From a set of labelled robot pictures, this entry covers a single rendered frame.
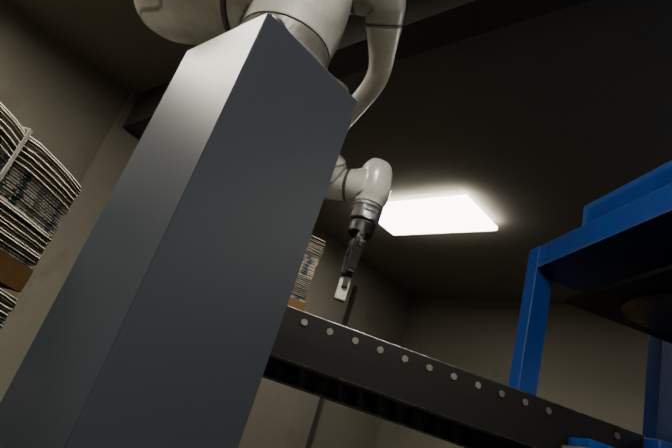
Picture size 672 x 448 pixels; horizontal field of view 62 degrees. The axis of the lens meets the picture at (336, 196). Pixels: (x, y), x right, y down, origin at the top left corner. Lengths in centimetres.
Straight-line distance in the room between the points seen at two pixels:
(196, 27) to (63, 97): 428
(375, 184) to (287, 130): 90
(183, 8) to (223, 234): 46
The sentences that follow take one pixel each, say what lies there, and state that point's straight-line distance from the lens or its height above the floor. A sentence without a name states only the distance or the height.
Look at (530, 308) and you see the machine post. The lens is 241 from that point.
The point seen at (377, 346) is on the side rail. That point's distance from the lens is 140.
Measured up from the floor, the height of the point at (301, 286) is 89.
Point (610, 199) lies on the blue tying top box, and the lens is 243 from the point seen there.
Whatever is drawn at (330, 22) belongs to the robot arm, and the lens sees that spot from 91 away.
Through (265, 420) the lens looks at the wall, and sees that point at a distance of 642.
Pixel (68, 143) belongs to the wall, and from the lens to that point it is 519.
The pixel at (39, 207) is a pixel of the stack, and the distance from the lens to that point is 110.
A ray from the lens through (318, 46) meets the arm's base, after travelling 87.
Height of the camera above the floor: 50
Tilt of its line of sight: 25 degrees up
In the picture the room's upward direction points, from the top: 19 degrees clockwise
